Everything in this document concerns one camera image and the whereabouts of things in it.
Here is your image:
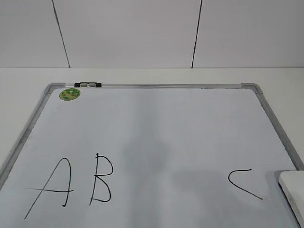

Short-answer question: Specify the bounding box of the green round magnet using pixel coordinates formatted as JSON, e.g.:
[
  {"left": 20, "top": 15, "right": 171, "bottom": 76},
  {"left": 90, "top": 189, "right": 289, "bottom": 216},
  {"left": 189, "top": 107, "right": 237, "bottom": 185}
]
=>
[{"left": 59, "top": 88, "right": 81, "bottom": 101}]

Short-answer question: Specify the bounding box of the white rectangular board eraser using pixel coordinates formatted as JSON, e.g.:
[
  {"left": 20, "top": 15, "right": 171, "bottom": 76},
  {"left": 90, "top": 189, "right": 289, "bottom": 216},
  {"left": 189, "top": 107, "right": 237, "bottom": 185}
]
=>
[{"left": 275, "top": 171, "right": 304, "bottom": 228}]

